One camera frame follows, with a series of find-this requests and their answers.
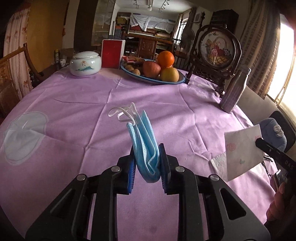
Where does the round framed embroidery screen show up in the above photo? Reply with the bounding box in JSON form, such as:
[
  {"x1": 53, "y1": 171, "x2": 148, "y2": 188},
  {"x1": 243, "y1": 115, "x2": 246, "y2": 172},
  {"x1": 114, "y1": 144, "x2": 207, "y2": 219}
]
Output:
[{"x1": 186, "y1": 12, "x2": 242, "y2": 96}]

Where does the pink floral curtain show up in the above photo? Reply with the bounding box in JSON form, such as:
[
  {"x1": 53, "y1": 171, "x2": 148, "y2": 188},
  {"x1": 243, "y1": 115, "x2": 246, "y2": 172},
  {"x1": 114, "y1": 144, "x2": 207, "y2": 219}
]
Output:
[{"x1": 2, "y1": 4, "x2": 34, "y2": 93}]

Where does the orange fruit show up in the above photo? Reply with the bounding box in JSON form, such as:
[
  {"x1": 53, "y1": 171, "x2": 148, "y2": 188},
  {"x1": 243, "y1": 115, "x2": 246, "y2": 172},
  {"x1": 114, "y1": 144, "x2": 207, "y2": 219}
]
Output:
[{"x1": 157, "y1": 51, "x2": 175, "y2": 68}]

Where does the purple tablecloth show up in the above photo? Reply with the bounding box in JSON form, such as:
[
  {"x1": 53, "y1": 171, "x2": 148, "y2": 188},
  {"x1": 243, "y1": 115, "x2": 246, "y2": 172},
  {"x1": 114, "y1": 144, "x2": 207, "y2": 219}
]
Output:
[{"x1": 0, "y1": 67, "x2": 280, "y2": 239}]

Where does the blue fruit plate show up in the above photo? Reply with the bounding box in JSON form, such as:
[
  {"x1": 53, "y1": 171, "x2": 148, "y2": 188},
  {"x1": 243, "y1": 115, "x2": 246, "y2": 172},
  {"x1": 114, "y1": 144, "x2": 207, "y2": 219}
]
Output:
[{"x1": 120, "y1": 58, "x2": 185, "y2": 85}]

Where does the yellow pear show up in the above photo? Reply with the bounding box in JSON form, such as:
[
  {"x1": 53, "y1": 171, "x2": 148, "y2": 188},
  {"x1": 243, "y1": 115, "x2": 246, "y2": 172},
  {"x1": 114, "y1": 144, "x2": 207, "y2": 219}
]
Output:
[{"x1": 160, "y1": 67, "x2": 179, "y2": 82}]

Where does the wooden chair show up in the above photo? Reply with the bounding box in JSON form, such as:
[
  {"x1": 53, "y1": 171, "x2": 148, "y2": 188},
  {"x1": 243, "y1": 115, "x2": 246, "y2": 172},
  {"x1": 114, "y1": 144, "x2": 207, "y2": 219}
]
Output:
[{"x1": 1, "y1": 43, "x2": 45, "y2": 118}]

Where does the metal thermos bottle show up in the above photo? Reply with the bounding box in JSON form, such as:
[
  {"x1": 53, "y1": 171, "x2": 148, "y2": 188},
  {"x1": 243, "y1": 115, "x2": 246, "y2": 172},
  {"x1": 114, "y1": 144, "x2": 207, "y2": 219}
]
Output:
[{"x1": 219, "y1": 65, "x2": 251, "y2": 113}]

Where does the red apple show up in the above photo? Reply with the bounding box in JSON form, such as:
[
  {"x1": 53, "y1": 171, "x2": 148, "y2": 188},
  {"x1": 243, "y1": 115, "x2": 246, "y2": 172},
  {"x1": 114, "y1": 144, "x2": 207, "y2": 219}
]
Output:
[{"x1": 142, "y1": 61, "x2": 161, "y2": 78}]

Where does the floral paper napkin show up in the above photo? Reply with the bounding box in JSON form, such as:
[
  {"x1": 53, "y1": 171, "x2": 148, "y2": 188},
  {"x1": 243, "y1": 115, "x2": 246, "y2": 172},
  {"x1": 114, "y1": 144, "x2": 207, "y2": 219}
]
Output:
[{"x1": 210, "y1": 125, "x2": 263, "y2": 182}]

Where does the red box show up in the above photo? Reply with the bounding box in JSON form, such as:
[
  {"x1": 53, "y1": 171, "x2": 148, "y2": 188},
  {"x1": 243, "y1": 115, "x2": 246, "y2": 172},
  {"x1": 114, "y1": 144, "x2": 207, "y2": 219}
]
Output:
[{"x1": 101, "y1": 39, "x2": 125, "y2": 69}]

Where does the walnut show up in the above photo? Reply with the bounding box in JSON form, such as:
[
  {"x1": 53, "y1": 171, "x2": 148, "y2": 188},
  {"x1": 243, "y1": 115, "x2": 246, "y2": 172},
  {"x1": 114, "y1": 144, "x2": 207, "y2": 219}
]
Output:
[
  {"x1": 132, "y1": 69, "x2": 141, "y2": 76},
  {"x1": 125, "y1": 65, "x2": 134, "y2": 72}
]

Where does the blue face mask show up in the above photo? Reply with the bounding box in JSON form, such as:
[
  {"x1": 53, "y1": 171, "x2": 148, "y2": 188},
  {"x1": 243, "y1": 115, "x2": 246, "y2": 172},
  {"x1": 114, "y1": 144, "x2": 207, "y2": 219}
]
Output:
[{"x1": 108, "y1": 102, "x2": 161, "y2": 183}]

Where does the person's right hand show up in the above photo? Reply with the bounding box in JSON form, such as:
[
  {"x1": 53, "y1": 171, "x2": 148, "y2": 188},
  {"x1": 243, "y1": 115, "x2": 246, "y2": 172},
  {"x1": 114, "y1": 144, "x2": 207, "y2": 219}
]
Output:
[{"x1": 266, "y1": 182, "x2": 295, "y2": 221}]

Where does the white ceramic lidded jar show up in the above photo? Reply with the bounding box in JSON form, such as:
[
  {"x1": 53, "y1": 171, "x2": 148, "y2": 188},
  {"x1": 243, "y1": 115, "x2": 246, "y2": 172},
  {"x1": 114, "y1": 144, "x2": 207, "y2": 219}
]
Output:
[{"x1": 69, "y1": 51, "x2": 102, "y2": 77}]

